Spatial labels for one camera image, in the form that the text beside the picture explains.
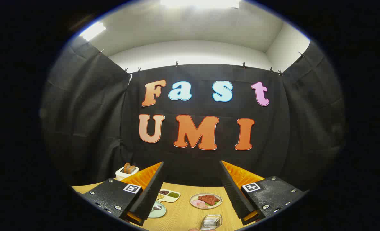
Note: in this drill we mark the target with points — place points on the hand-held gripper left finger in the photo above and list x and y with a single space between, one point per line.
151 192

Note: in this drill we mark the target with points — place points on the yellow soybeans portion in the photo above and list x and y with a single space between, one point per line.
160 196

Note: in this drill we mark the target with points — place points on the toast bread slices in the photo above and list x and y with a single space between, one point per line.
129 168

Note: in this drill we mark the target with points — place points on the pale pink ham slice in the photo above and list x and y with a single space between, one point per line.
195 202

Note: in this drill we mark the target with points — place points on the white divided dish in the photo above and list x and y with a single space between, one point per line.
170 199

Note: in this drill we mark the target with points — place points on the silver spoon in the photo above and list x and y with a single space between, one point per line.
156 207

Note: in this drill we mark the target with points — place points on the green lettuce leaf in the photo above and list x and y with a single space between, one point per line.
210 204

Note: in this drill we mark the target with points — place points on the white toaster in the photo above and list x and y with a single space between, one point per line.
123 175

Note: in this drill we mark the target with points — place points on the beige round food plate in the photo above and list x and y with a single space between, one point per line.
216 205

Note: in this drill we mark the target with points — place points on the small ceiling light panel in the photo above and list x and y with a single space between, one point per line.
92 31

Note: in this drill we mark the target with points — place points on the large ceiling light panel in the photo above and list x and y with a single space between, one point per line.
199 3

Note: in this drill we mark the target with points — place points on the row of black cloth clips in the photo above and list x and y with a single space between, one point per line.
176 63

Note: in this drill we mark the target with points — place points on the brown meat patty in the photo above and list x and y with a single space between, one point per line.
208 199

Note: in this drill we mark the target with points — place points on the green mung beans portion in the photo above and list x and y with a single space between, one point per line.
173 194

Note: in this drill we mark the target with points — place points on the light blue plate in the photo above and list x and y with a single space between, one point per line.
160 214

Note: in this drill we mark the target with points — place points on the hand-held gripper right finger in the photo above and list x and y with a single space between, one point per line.
231 189

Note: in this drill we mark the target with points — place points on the reddish pink ham slice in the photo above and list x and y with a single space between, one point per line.
202 205

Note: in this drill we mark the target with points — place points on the metal mesh cutlery basket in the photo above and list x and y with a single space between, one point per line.
210 222

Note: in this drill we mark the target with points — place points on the red beans portion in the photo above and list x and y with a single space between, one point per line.
164 192

